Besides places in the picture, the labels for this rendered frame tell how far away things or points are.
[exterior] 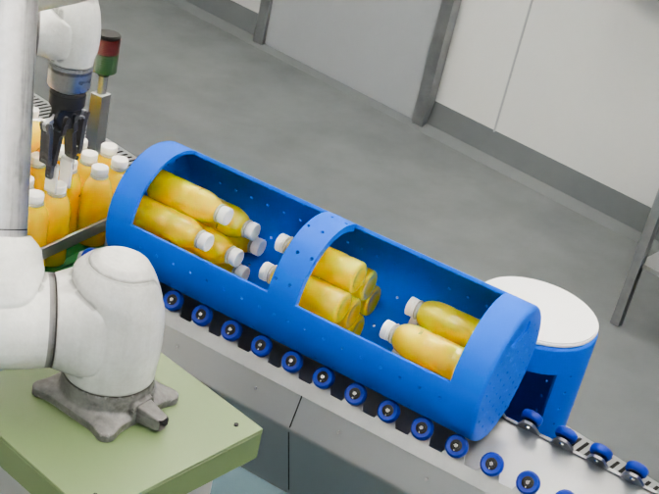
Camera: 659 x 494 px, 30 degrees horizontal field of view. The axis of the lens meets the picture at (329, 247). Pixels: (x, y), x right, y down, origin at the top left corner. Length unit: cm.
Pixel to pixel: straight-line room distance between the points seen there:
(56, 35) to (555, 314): 121
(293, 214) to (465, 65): 370
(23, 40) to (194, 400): 67
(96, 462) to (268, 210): 88
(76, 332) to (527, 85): 435
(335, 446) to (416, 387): 25
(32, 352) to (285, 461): 80
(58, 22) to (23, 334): 79
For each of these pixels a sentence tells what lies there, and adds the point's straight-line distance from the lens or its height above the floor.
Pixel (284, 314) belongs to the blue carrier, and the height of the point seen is 108.
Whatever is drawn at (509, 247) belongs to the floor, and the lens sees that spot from 540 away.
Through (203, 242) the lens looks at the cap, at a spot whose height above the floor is 111.
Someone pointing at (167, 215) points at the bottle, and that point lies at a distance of 257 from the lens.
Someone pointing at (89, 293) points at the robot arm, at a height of 130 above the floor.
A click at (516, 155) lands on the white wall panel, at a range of 615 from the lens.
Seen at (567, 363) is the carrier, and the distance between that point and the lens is 269.
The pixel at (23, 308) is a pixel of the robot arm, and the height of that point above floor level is 127.
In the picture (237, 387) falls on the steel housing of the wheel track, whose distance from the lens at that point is 255.
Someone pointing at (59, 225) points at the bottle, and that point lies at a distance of 273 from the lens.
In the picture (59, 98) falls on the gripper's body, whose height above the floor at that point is 130.
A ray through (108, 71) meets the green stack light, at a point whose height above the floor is 117.
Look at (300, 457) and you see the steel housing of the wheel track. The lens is 255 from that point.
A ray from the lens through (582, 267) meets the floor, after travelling 543.
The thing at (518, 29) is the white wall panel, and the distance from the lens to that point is 606.
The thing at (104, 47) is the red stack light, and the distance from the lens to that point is 311.
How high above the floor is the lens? 232
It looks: 28 degrees down
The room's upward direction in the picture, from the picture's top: 13 degrees clockwise
